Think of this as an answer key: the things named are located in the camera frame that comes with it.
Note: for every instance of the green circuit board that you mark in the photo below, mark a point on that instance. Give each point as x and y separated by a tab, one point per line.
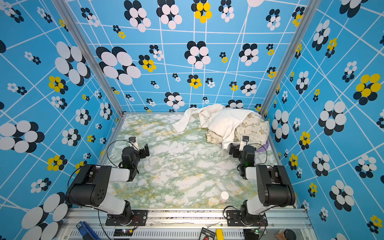
251	234
123	232

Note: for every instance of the blue tool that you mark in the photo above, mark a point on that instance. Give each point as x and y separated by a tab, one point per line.
86	231

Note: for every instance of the aluminium front rail frame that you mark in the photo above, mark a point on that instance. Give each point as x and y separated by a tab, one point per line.
186	224

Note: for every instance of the left green circuit board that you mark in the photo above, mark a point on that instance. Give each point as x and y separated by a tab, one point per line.
123	232

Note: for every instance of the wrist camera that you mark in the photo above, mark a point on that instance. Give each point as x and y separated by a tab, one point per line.
134	143
244	142

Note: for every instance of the aluminium corner post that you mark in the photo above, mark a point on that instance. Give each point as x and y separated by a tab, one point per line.
80	40
288	57

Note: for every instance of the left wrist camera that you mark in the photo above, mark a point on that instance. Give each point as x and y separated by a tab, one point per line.
134	143

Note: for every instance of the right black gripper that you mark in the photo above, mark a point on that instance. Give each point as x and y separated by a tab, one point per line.
236	150

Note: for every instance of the black remote with buttons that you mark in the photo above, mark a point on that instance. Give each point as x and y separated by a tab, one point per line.
206	234

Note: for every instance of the purple cloth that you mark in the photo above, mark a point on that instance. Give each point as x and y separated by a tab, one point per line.
264	148

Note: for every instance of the black round lid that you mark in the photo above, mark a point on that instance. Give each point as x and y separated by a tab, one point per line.
290	234

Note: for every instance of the left aluminium corner post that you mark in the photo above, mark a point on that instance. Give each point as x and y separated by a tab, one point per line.
80	40

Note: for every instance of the small white bottle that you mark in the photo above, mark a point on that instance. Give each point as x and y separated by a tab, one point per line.
224	197

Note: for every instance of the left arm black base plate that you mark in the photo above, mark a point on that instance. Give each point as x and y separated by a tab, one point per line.
134	218

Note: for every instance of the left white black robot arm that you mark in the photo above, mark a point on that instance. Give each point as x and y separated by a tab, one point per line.
90	187

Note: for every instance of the right aluminium corner post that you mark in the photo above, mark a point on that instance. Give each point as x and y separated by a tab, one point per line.
288	57

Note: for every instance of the yellow block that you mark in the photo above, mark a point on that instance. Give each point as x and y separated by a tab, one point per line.
219	234

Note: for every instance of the right green circuit board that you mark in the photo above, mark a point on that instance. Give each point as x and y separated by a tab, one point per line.
251	234

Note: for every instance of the cream green printed cloth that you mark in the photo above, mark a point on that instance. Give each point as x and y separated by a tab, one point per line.
256	128

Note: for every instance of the plain white cloth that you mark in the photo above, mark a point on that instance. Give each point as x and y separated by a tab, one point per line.
218	119

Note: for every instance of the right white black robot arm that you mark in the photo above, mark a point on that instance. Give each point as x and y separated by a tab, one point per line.
273	184

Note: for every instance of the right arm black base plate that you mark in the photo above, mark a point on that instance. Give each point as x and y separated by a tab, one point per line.
235	218

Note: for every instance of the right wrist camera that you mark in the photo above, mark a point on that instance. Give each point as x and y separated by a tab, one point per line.
244	142

